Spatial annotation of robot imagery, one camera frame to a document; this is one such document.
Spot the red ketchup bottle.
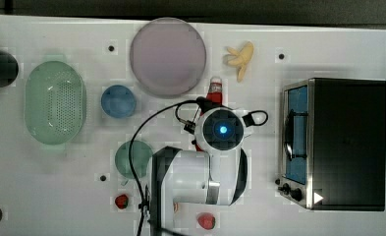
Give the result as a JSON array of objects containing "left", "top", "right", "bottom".
[{"left": 194, "top": 76, "right": 224, "bottom": 152}]

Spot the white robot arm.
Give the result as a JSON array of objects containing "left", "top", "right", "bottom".
[{"left": 147, "top": 107, "right": 254, "bottom": 236}]

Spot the round pink plate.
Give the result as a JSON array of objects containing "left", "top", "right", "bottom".
[{"left": 130, "top": 18, "right": 206, "bottom": 96}]

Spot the green mug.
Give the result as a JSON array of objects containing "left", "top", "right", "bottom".
[{"left": 115, "top": 141, "right": 152, "bottom": 180}]

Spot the blue bowl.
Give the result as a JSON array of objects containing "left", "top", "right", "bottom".
[{"left": 100, "top": 85, "right": 137, "bottom": 119}]

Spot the toy banana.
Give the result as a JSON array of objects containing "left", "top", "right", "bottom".
[{"left": 227, "top": 41, "right": 254, "bottom": 83}]

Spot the toy orange slice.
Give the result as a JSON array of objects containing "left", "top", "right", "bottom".
[{"left": 173, "top": 203, "right": 179, "bottom": 212}]

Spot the large toy strawberry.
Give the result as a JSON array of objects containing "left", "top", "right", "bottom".
[{"left": 197, "top": 212, "right": 215, "bottom": 230}]

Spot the small toy strawberry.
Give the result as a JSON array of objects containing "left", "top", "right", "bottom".
[{"left": 115, "top": 194, "right": 129, "bottom": 209}]

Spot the green perforated basket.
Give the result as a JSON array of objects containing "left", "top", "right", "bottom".
[{"left": 25, "top": 61, "right": 86, "bottom": 146}]

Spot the black toaster oven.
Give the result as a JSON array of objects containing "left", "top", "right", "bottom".
[{"left": 276, "top": 78, "right": 386, "bottom": 211}]

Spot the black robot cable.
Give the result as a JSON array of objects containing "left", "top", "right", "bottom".
[{"left": 128, "top": 96, "right": 269, "bottom": 236}]

